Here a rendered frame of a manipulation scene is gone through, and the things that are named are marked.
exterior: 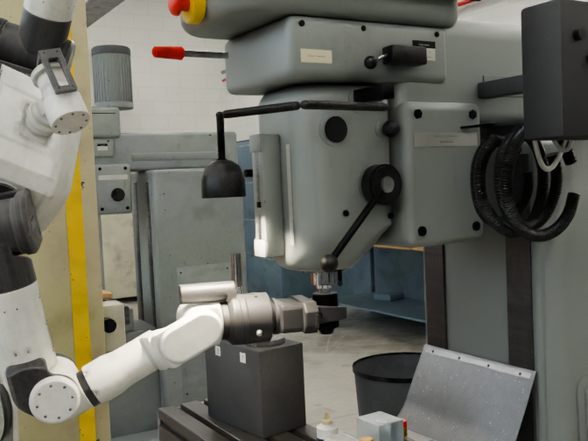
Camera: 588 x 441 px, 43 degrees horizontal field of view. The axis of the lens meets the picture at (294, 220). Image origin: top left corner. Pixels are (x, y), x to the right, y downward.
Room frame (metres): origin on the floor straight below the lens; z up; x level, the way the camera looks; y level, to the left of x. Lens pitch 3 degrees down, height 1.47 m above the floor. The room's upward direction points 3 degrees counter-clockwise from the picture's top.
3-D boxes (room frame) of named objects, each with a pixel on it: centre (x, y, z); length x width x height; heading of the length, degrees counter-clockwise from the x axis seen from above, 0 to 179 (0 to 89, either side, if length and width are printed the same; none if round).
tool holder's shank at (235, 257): (1.70, 0.14, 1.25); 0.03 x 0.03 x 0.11
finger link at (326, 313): (1.31, -0.06, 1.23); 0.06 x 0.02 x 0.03; 106
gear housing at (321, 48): (1.36, -0.09, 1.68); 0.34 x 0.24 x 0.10; 121
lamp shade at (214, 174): (1.21, 0.11, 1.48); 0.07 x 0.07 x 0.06
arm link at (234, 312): (1.29, 0.15, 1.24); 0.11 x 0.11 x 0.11; 16
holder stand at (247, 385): (1.66, 0.11, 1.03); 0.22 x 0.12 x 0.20; 38
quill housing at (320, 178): (1.34, -0.05, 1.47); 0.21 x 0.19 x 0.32; 31
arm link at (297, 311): (1.31, 0.04, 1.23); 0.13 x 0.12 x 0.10; 16
